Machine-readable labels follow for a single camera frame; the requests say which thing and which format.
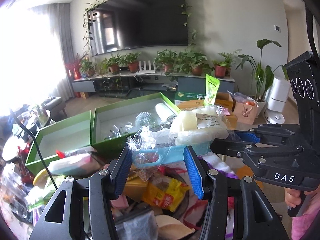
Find tall potted leafy plant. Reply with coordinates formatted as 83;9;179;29
235;39;288;110

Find small potted plant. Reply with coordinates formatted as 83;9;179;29
32;104;49;120

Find white slatted rack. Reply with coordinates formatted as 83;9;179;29
139;60;156;73

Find yellow round lid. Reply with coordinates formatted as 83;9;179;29
33;167;50;187

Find clear plastic wrap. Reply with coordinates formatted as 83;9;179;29
126;126;175;180

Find person's right forearm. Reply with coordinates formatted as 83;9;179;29
292;192;320;240

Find green cardboard box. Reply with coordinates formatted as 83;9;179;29
91;92;181;161
25;110;92;177

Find yellow red snack packet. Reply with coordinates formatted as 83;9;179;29
141;176;192;212

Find grey zip bag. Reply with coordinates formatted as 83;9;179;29
115;210;160;240

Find person's right hand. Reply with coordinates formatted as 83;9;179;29
284;189;302;209

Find brown cardboard box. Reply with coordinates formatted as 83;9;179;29
215;92;234;110

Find row of potted green plants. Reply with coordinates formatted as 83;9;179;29
80;49;240;78

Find pink plastic toy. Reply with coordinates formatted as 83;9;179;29
111;195;130;209

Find white paper roll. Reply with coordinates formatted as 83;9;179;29
154;102;179;125

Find green standing pouch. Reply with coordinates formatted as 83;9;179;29
203;74;220;105

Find green trailing vine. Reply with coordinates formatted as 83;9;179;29
81;0;198;55

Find red flower arrangement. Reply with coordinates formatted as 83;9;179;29
65;54;83;79

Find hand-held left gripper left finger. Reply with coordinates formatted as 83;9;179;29
29;145;133;240

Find grey sheer curtain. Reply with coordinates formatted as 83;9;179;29
45;2;75;98

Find green white carton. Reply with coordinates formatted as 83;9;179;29
174;91;208;105

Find round side table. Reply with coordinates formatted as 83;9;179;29
2;112;52;164

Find beige cloth pouch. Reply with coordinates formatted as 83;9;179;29
155;215;195;240

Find white robot vacuum dock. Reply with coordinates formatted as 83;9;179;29
262;109;285;124

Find white air purifier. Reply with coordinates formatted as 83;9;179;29
266;76;292;112

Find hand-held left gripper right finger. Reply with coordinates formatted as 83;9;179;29
184;145;289;240

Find white sponge pack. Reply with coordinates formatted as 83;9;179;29
170;105;229;147

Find grey armchair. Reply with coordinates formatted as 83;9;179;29
41;96;68;118

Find grey television cabinet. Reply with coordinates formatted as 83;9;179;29
72;72;236;99

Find black wall television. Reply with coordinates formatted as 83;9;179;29
87;0;188;57

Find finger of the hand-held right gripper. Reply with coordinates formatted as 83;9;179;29
235;124;313;151
210;137;316;166

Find black cable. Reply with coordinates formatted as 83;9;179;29
9;108;59;189
304;5;320;63

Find clear glass pieces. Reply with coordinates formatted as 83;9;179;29
104;122;140;140

